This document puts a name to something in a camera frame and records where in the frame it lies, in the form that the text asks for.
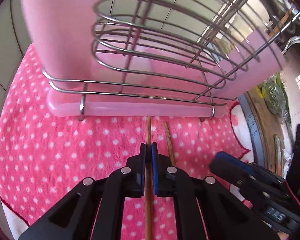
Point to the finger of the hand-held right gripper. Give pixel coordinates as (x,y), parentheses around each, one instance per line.
(222,171)
(236,162)

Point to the pink polka-dot blanket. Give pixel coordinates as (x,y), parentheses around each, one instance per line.
(52,155)

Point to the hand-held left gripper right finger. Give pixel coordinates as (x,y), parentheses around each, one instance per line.
(155,167)

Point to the light wooden chopstick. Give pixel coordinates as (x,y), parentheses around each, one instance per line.
(148,135)
(169,142)

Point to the plastic bag of greens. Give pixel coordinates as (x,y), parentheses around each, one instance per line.
(275,97)

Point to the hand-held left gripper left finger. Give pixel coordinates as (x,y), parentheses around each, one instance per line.
(142,167)

